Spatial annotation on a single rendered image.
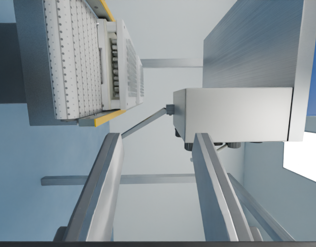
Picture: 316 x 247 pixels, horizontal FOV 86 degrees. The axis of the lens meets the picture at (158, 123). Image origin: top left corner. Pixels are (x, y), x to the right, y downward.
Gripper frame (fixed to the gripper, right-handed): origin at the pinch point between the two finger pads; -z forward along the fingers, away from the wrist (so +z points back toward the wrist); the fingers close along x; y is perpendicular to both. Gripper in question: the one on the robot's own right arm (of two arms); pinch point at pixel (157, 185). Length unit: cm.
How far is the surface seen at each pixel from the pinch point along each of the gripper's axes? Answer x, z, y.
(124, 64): 9.4, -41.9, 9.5
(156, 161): 3, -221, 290
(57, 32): 18.1, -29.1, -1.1
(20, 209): 99, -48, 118
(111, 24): 12.5, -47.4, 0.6
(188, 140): -5.9, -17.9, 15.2
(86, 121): 14.0, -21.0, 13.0
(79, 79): 16.2, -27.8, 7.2
